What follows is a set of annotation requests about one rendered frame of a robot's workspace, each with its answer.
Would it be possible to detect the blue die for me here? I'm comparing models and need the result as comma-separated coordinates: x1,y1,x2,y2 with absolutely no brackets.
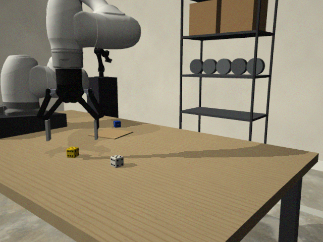
114,120,121,128

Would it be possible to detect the yellow die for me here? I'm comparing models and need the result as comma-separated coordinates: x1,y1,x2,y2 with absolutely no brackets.
66,147,79,158

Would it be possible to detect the tan square mat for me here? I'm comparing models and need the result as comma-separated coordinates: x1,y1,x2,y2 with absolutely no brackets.
88,129,133,140

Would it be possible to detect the white die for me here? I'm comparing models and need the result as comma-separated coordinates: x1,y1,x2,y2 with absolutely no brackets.
111,155,124,168

